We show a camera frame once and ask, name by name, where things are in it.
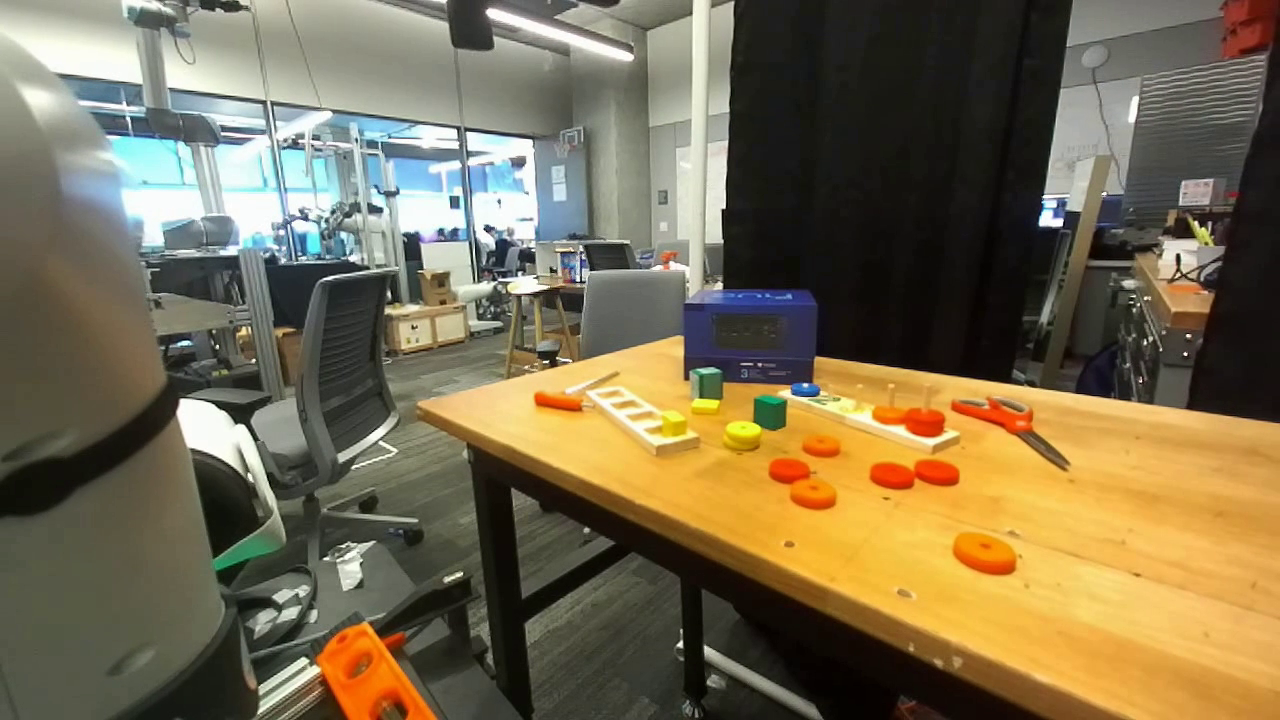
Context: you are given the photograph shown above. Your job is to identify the white slotted board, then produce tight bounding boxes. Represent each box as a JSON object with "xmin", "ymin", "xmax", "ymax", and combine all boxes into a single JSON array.
[{"xmin": 579, "ymin": 380, "xmax": 703, "ymax": 461}]

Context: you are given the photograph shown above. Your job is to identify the thin wooden stick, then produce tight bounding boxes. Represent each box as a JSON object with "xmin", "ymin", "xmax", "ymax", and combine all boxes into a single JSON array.
[{"xmin": 563, "ymin": 367, "xmax": 628, "ymax": 400}]

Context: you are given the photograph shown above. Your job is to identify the grey office chair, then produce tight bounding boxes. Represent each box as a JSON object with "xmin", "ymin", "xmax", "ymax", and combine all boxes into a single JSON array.
[
  {"xmin": 575, "ymin": 265, "xmax": 691, "ymax": 366},
  {"xmin": 246, "ymin": 265, "xmax": 433, "ymax": 570}
]

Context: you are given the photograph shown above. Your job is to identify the blue cardboard box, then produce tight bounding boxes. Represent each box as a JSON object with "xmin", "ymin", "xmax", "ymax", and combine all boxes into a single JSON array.
[{"xmin": 682, "ymin": 286, "xmax": 824, "ymax": 390}]

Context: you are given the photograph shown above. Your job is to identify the small round table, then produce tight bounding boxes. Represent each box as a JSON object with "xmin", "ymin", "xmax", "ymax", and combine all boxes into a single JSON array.
[{"xmin": 499, "ymin": 269, "xmax": 591, "ymax": 380}]

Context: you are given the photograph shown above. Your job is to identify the green cube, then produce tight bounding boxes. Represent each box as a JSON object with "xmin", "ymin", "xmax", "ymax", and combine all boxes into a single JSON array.
[{"xmin": 747, "ymin": 390, "xmax": 793, "ymax": 438}]

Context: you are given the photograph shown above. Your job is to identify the low wooden cabinet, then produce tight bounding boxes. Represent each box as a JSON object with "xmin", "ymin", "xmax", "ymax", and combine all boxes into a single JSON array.
[{"xmin": 379, "ymin": 299, "xmax": 478, "ymax": 362}]

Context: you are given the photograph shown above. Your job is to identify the black curtain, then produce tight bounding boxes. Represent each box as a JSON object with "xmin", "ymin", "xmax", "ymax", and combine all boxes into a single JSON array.
[
  {"xmin": 722, "ymin": 0, "xmax": 1078, "ymax": 386},
  {"xmin": 1188, "ymin": 37, "xmax": 1280, "ymax": 423}
]

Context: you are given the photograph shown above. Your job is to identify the long ceiling light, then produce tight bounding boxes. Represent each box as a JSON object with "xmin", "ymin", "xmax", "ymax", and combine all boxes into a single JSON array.
[{"xmin": 486, "ymin": 4, "xmax": 640, "ymax": 67}]

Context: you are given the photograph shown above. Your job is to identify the small white floor object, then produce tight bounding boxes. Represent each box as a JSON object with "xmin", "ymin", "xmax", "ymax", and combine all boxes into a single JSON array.
[{"xmin": 334, "ymin": 541, "xmax": 379, "ymax": 598}]

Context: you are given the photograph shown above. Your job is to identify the black ceiling box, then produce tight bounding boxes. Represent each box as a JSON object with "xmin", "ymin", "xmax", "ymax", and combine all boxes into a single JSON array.
[{"xmin": 446, "ymin": 0, "xmax": 499, "ymax": 58}]

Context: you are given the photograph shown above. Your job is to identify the orange plastic tool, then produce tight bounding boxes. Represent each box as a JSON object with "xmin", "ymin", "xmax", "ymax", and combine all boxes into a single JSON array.
[{"xmin": 313, "ymin": 621, "xmax": 446, "ymax": 720}]

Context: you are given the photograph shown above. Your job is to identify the white cloth bag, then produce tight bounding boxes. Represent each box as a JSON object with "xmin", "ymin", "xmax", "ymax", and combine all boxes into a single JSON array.
[{"xmin": 176, "ymin": 392, "xmax": 291, "ymax": 551}]

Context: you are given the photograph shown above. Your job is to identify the dark office desk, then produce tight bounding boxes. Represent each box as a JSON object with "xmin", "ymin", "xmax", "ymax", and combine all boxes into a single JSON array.
[{"xmin": 139, "ymin": 245, "xmax": 291, "ymax": 392}]

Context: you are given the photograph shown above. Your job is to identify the leaning wooden plank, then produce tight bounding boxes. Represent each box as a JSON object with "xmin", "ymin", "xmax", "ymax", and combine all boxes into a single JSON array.
[{"xmin": 1035, "ymin": 151, "xmax": 1126, "ymax": 392}]

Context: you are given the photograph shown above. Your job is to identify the wooden workbench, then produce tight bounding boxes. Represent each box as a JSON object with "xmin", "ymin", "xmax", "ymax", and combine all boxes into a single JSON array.
[{"xmin": 1128, "ymin": 249, "xmax": 1222, "ymax": 341}]

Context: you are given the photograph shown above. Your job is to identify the red hanging item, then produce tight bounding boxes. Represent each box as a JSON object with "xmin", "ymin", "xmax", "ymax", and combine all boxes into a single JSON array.
[{"xmin": 1216, "ymin": 0, "xmax": 1280, "ymax": 64}]

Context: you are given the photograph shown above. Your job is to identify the white post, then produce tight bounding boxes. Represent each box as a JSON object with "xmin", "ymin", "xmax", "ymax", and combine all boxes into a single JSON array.
[{"xmin": 684, "ymin": 0, "xmax": 716, "ymax": 294}]

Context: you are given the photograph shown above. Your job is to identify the black table frame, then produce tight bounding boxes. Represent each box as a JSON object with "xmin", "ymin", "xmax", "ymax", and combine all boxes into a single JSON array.
[{"xmin": 462, "ymin": 444, "xmax": 834, "ymax": 720}]

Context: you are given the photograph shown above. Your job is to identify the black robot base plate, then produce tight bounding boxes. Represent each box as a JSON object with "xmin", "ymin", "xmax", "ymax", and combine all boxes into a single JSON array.
[{"xmin": 216, "ymin": 533, "xmax": 499, "ymax": 720}]

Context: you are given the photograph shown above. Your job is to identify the orange-handled scissors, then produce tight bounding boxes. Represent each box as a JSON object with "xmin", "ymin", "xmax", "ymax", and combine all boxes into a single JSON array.
[{"xmin": 945, "ymin": 392, "xmax": 1078, "ymax": 476}]

